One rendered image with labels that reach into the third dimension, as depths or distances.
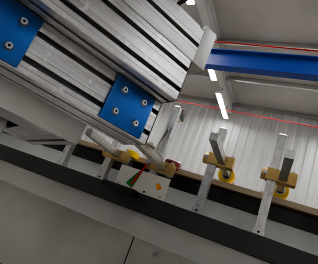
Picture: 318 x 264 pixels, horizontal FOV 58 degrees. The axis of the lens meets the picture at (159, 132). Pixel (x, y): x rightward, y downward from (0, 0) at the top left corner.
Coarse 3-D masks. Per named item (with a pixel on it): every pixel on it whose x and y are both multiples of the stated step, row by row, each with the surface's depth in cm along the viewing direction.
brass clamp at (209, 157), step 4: (212, 152) 127; (204, 156) 128; (208, 156) 127; (212, 156) 126; (204, 160) 128; (208, 160) 126; (212, 160) 126; (216, 160) 125; (228, 160) 124; (232, 160) 123; (216, 164) 125; (220, 164) 124; (224, 164) 123; (228, 164) 123; (232, 164) 122; (220, 168) 127; (224, 168) 125; (228, 168) 123; (232, 168) 123
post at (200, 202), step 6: (222, 132) 130; (222, 138) 129; (222, 144) 129; (210, 168) 125; (204, 174) 125; (210, 174) 124; (204, 180) 124; (210, 180) 123; (204, 186) 123; (198, 192) 123; (204, 192) 122; (198, 198) 122; (204, 198) 121; (198, 204) 121; (204, 204) 122
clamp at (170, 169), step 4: (152, 164) 134; (168, 164) 131; (172, 164) 131; (148, 168) 135; (152, 168) 133; (156, 168) 132; (168, 168) 130; (172, 168) 130; (160, 172) 133; (164, 172) 130; (168, 172) 130; (172, 172) 131; (172, 176) 132
